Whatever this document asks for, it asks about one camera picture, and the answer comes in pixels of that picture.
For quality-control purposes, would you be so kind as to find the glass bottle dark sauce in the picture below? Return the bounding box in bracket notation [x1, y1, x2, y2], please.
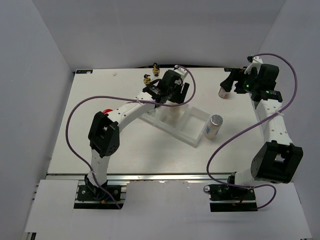
[152, 62, 160, 80]

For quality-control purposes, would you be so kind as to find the clear glass bottle gold cap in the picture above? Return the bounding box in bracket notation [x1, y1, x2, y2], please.
[143, 74, 153, 86]

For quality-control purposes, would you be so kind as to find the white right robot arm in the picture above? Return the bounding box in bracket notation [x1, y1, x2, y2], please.
[219, 63, 303, 200]

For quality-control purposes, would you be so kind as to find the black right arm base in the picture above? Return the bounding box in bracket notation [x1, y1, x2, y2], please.
[203, 184, 258, 213]

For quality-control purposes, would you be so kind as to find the white jar silver lid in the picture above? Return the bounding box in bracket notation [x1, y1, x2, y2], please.
[168, 106, 184, 126]

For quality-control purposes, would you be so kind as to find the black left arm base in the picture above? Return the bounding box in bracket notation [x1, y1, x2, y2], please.
[73, 184, 126, 210]

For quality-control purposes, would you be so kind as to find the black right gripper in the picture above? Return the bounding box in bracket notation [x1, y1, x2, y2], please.
[219, 68, 260, 94]

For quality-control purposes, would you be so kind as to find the red-lid brown sauce jar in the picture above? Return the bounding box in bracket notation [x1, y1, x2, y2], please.
[102, 108, 113, 115]

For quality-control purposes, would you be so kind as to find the white three-compartment organizer tray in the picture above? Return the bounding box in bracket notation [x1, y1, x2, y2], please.
[139, 104, 211, 148]

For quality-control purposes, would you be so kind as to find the small jar white lid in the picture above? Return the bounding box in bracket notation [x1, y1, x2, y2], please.
[218, 87, 230, 99]

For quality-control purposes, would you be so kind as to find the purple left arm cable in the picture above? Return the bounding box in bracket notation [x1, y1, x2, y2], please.
[65, 65, 197, 210]

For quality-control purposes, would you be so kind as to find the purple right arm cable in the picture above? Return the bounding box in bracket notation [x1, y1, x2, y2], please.
[206, 52, 298, 210]

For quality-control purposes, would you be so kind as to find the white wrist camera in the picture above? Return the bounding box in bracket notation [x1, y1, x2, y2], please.
[244, 55, 263, 75]
[173, 65, 189, 83]

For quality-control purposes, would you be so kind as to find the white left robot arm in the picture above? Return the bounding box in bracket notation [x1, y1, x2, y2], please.
[87, 66, 190, 200]

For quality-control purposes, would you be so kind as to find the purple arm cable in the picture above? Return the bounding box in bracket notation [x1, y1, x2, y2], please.
[65, 65, 197, 210]
[206, 52, 298, 210]

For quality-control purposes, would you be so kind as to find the blue-label jar silver lid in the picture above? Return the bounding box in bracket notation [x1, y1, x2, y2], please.
[204, 114, 223, 140]

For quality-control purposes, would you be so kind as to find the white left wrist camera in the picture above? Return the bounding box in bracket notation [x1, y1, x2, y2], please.
[173, 65, 189, 83]

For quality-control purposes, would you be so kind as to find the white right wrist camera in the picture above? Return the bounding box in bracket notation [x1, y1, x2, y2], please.
[244, 55, 263, 75]

